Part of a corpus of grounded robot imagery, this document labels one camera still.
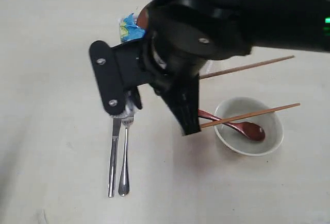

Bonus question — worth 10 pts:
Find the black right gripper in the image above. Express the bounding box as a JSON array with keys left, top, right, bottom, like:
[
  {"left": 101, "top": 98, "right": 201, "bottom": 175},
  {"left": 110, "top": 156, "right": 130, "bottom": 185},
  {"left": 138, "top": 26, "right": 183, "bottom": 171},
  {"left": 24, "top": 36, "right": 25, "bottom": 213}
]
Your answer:
[{"left": 113, "top": 33, "right": 206, "bottom": 136}]

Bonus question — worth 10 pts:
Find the wooden chopstick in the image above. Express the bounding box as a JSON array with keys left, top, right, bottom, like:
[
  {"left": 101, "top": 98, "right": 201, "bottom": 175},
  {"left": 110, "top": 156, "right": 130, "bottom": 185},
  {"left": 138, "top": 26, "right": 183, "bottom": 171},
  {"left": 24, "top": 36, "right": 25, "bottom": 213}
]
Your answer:
[
  {"left": 200, "top": 103, "right": 301, "bottom": 129},
  {"left": 200, "top": 55, "right": 295, "bottom": 80}
]

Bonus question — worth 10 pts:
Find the silver table knife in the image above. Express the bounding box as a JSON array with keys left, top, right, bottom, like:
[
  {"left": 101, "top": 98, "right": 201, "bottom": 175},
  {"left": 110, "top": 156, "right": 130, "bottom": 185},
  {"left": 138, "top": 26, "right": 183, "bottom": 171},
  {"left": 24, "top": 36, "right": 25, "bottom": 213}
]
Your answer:
[{"left": 108, "top": 118, "right": 121, "bottom": 198}]

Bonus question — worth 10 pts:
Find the brown round wooden plate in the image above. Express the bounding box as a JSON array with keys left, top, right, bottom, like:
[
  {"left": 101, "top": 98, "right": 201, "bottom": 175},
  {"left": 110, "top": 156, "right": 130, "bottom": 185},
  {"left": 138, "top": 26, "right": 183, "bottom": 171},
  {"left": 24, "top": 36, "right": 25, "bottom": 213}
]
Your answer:
[{"left": 137, "top": 7, "right": 149, "bottom": 29}]

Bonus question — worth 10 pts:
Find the reddish brown wooden spoon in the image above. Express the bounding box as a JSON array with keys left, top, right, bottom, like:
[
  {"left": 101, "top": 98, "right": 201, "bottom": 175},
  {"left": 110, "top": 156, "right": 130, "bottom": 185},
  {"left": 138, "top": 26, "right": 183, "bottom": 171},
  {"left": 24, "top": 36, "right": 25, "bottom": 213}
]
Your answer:
[{"left": 198, "top": 109, "right": 266, "bottom": 142}]

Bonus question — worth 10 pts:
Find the clear glass bowl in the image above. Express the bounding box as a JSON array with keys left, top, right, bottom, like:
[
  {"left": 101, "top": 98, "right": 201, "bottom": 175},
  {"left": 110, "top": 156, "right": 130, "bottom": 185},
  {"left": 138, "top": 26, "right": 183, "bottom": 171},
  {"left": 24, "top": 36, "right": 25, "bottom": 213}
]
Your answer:
[{"left": 214, "top": 97, "right": 284, "bottom": 157}]

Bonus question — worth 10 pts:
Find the silver fork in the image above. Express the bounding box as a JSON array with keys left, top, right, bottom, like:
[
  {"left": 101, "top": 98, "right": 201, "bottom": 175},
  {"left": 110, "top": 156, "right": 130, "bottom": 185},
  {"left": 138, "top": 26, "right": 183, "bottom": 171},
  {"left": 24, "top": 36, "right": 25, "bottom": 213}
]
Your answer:
[{"left": 118, "top": 111, "right": 134, "bottom": 196}]

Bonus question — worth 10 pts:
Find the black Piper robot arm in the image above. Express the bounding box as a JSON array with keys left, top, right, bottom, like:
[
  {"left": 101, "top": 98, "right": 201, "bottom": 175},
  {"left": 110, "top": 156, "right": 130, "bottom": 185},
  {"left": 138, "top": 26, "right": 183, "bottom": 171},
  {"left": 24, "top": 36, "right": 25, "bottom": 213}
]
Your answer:
[{"left": 112, "top": 0, "right": 329, "bottom": 135}]

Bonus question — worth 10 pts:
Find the white perforated plastic basket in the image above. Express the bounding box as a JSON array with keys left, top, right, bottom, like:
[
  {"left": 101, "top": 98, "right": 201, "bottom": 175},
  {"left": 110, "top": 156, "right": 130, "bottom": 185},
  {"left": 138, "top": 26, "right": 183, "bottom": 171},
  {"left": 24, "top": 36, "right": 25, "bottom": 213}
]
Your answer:
[{"left": 156, "top": 54, "right": 213, "bottom": 75}]

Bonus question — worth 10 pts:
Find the blue snack packet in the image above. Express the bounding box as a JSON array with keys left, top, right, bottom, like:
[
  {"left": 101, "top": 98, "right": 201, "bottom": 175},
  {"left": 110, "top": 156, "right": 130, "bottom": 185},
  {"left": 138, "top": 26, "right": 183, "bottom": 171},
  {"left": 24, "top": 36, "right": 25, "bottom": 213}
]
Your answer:
[{"left": 118, "top": 13, "right": 146, "bottom": 43}]

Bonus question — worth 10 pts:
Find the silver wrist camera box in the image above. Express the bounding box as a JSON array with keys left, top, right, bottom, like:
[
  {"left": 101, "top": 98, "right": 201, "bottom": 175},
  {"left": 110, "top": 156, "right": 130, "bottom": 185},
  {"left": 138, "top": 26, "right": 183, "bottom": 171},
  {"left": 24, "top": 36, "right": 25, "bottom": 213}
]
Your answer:
[{"left": 89, "top": 39, "right": 142, "bottom": 117}]

